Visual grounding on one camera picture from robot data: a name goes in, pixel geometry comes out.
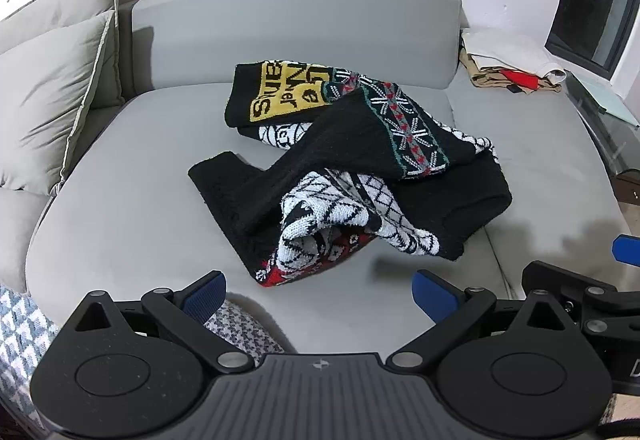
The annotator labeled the brown wooden furniture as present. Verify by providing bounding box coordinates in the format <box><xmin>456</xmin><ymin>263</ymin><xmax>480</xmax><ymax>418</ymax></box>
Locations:
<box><xmin>611</xmin><ymin>169</ymin><xmax>640</xmax><ymax>207</ymax></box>

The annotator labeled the red cloth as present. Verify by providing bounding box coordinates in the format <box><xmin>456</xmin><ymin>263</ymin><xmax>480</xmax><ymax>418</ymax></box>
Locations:
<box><xmin>500</xmin><ymin>68</ymin><xmax>542</xmax><ymax>90</ymax></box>

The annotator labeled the grey cushion with piping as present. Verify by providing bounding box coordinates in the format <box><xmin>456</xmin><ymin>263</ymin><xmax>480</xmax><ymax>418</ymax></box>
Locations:
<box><xmin>0</xmin><ymin>10</ymin><xmax>126</xmax><ymax>197</ymax></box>

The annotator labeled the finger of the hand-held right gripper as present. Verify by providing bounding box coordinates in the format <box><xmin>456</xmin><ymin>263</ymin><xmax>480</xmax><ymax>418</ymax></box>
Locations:
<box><xmin>522</xmin><ymin>261</ymin><xmax>640</xmax><ymax>336</ymax></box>
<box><xmin>612</xmin><ymin>235</ymin><xmax>640</xmax><ymax>267</ymax></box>

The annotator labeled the grey houndstooth cloth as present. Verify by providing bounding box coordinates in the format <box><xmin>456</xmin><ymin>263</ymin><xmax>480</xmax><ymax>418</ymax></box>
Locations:
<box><xmin>202</xmin><ymin>299</ymin><xmax>299</xmax><ymax>367</ymax></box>

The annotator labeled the pale green book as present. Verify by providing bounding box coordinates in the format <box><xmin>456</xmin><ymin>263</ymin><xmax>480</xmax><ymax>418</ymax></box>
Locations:
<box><xmin>571</xmin><ymin>71</ymin><xmax>640</xmax><ymax>127</ymax></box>

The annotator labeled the black patterned knit sweater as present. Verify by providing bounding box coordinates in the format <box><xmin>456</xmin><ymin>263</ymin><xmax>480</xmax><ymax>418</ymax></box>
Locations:
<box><xmin>187</xmin><ymin>58</ymin><xmax>513</xmax><ymax>289</ymax></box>

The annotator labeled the grey sofa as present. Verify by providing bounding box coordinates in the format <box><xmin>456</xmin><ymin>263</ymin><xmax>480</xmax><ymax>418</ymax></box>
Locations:
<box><xmin>0</xmin><ymin>0</ymin><xmax>632</xmax><ymax>356</ymax></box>

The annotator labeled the white folded garment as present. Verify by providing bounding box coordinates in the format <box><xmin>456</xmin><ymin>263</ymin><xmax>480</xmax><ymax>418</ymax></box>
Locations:
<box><xmin>460</xmin><ymin>30</ymin><xmax>567</xmax><ymax>81</ymax></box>

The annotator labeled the glass side table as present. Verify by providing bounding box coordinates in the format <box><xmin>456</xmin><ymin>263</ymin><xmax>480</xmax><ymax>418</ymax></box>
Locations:
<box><xmin>564</xmin><ymin>70</ymin><xmax>640</xmax><ymax>183</ymax></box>

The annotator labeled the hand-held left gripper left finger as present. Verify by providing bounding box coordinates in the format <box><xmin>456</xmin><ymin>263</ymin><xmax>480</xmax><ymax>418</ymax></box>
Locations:
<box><xmin>64</xmin><ymin>270</ymin><xmax>255</xmax><ymax>373</ymax></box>

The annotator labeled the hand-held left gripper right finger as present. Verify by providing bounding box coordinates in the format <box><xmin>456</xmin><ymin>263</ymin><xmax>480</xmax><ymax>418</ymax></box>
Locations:
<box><xmin>385</xmin><ymin>270</ymin><xmax>583</xmax><ymax>371</ymax></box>

